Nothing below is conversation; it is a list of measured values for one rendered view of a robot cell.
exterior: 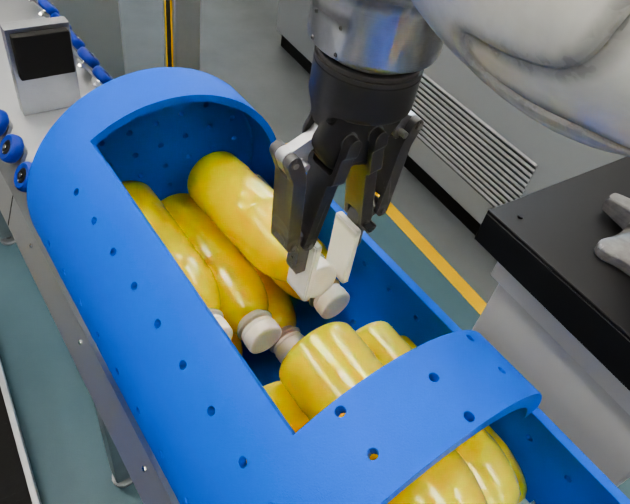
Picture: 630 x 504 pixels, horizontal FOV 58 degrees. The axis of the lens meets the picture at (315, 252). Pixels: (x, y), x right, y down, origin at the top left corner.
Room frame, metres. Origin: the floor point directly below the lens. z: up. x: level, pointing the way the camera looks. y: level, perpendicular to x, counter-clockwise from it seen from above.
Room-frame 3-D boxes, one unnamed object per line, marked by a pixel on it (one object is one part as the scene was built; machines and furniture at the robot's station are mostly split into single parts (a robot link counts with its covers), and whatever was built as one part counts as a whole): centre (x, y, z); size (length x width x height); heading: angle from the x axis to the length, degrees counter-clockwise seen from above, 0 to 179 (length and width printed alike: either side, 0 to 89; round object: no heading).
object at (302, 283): (0.35, 0.01, 1.17); 0.03 x 0.01 x 0.07; 45
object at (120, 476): (0.58, 0.36, 0.31); 0.06 x 0.06 x 0.63; 44
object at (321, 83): (0.37, -0.01, 1.33); 0.08 x 0.07 x 0.09; 135
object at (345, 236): (0.38, -0.02, 1.17); 0.03 x 0.01 x 0.07; 45
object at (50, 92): (0.83, 0.51, 1.00); 0.10 x 0.04 x 0.15; 134
